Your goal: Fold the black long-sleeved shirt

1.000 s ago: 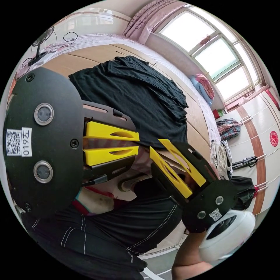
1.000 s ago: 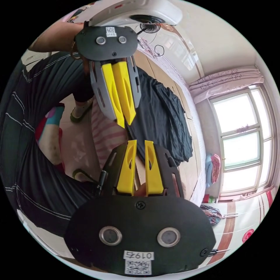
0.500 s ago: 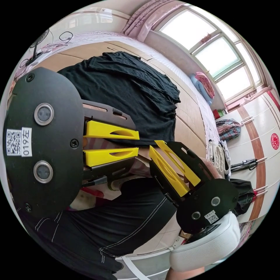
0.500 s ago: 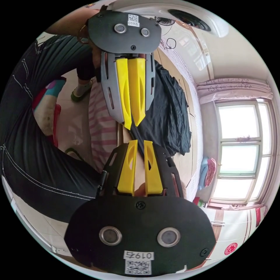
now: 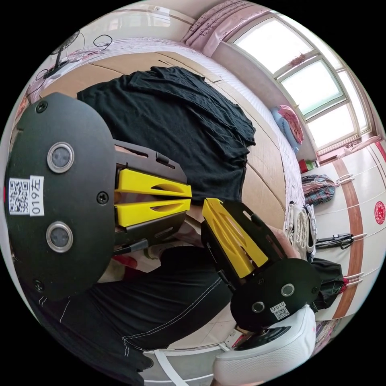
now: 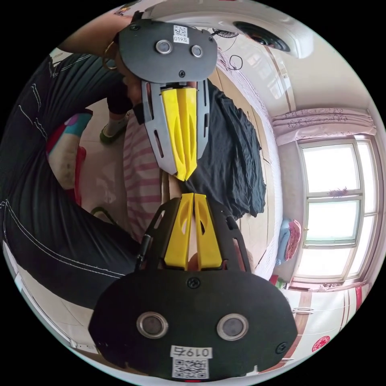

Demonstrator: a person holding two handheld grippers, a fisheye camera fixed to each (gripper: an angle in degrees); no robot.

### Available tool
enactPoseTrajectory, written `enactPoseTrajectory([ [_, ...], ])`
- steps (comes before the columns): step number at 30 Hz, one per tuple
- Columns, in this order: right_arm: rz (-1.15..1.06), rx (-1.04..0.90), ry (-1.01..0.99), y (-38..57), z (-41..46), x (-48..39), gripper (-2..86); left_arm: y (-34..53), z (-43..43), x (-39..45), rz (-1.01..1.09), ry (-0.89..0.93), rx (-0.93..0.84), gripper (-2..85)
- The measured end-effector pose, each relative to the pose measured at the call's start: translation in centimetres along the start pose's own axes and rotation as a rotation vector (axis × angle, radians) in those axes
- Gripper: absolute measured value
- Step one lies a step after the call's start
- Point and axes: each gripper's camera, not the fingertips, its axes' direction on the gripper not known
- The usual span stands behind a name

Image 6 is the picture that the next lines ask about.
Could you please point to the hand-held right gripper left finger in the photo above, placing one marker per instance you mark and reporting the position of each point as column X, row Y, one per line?
column 178, row 241

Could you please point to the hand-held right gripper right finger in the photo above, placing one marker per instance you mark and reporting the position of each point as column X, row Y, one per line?
column 208, row 247

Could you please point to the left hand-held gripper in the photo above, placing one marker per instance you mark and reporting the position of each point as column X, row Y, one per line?
column 150, row 57

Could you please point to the person's left forearm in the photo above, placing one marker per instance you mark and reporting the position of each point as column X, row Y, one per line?
column 87, row 39

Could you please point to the black long-sleeved shirt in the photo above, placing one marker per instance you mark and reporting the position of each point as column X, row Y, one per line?
column 229, row 156

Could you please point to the person's right hand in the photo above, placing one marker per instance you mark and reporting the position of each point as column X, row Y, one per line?
column 193, row 263

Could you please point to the person's left hand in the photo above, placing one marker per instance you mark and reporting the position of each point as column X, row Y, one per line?
column 132, row 89

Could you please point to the pile of clothes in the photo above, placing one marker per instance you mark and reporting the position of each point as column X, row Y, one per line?
column 289, row 241

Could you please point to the fan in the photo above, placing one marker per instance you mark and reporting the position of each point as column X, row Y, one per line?
column 224, row 33

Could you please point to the person's body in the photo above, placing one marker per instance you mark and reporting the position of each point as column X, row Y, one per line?
column 45, row 211

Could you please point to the white cupboard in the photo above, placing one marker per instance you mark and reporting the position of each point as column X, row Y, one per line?
column 325, row 316

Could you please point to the window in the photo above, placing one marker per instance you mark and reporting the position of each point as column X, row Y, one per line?
column 331, row 187

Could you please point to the pink curtain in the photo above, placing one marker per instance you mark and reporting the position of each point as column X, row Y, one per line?
column 325, row 123

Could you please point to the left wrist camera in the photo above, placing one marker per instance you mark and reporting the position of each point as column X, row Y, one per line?
column 271, row 21

